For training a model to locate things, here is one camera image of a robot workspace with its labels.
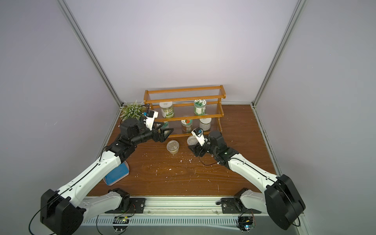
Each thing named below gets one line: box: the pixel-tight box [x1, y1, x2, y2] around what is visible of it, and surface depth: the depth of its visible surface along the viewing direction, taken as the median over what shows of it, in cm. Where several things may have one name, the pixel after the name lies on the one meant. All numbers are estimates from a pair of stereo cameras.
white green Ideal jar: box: [159, 101, 175, 119], surface depth 89 cm
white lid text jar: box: [199, 117, 212, 132], surface depth 97 cm
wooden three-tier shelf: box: [143, 84, 227, 138], surface depth 92 cm
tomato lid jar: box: [180, 118, 193, 134], surface depth 99 cm
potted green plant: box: [119, 100, 147, 121], surface depth 97 cm
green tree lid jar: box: [193, 98, 208, 117], surface depth 91 cm
